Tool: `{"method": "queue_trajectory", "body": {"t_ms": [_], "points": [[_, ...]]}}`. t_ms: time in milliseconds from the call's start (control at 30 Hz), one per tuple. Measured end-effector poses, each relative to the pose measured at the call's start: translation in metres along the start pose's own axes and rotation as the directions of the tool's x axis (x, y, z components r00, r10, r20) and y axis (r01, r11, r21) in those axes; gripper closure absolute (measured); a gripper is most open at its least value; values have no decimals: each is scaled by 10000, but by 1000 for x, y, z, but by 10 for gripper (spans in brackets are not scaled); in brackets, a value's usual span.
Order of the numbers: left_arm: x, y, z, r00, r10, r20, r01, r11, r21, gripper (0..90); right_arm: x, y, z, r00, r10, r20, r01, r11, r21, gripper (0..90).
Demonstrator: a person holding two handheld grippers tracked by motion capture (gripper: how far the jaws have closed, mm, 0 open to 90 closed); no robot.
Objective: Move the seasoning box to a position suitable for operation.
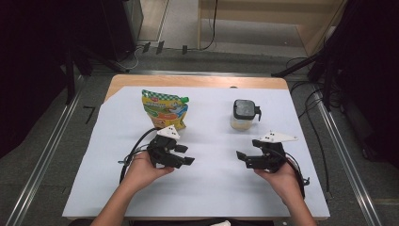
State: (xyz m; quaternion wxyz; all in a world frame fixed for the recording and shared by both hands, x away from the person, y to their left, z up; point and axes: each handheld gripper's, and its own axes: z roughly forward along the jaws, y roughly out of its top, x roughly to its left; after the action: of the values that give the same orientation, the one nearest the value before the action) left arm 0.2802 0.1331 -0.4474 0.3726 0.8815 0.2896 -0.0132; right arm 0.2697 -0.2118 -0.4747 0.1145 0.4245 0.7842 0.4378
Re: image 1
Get person's left hand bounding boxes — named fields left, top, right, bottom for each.
left=120, top=151, right=176, bottom=194

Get yellow spout pouch green cap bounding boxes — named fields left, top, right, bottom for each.
left=140, top=89, right=190, bottom=131

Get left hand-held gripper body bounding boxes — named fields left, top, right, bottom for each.
left=146, top=124, right=184, bottom=170

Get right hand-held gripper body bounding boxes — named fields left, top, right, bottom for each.
left=251, top=130, right=299, bottom=174

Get dark cabinet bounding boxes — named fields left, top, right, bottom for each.
left=99, top=0, right=145, bottom=63

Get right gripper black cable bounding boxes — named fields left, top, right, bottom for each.
left=282, top=152, right=311, bottom=201

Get person's right hand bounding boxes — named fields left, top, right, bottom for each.
left=253, top=161, right=304, bottom=205

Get black tripod stand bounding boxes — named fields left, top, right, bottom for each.
left=63, top=42, right=130, bottom=105
left=270, top=29, right=346, bottom=111

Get thin hanging black cable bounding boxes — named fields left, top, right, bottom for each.
left=199, top=0, right=219, bottom=52

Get long metal floor rail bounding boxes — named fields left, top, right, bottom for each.
left=4, top=73, right=88, bottom=226
left=310, top=84, right=384, bottom=226

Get white floor cable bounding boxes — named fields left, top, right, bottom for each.
left=124, top=46, right=141, bottom=71

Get black curtain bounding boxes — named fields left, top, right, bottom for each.
left=324, top=0, right=399, bottom=169
left=0, top=0, right=106, bottom=159

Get black floor cables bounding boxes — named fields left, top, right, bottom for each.
left=285, top=56, right=332, bottom=196

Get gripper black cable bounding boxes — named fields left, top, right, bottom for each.
left=282, top=152, right=311, bottom=201
left=118, top=126, right=160, bottom=185

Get clear jar with black lid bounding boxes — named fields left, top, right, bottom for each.
left=230, top=99, right=263, bottom=132

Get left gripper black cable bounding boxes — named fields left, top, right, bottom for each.
left=118, top=126, right=160, bottom=185

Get light wooden shelf unit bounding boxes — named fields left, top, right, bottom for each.
left=197, top=0, right=347, bottom=58

